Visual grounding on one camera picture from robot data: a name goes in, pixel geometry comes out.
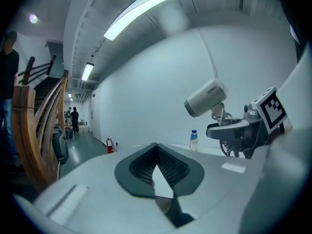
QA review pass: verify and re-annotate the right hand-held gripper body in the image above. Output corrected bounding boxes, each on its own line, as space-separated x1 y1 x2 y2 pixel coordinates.
219 86 289 159

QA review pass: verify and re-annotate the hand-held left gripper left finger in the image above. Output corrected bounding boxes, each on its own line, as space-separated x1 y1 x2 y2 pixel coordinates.
114 142 158 197

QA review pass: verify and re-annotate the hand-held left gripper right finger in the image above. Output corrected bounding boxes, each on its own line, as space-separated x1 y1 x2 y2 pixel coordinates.
157 143 205 197

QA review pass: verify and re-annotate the white hair dryer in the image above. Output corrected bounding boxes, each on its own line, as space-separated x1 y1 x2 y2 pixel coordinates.
183 78 234 127

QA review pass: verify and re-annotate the white table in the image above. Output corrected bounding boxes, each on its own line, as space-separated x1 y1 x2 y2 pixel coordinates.
131 143 246 158

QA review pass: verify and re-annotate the plastic bottle with blue cap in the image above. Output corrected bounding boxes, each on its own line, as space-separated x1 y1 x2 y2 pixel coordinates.
190 129 198 152

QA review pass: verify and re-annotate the red fire extinguisher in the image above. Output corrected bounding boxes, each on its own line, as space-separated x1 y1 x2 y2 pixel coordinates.
106 137 115 154

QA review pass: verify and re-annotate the white door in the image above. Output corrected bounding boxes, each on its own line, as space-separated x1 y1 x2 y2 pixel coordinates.
91 88 102 141

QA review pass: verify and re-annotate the black floor cleaning machine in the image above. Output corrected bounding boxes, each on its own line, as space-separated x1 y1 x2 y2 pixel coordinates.
52 126 70 165

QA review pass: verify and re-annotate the long ceiling light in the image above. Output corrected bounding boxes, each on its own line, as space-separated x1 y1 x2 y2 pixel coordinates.
81 62 95 81
103 0 186 41

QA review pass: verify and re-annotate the wooden staircase railing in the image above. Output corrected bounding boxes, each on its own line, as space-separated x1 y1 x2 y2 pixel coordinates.
11 69 69 194

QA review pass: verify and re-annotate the dark staircase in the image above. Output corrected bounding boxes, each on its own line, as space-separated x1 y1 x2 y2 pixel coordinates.
18 40 64 112

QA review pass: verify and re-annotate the white wall cable conduit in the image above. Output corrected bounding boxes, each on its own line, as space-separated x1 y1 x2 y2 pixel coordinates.
197 28 219 80

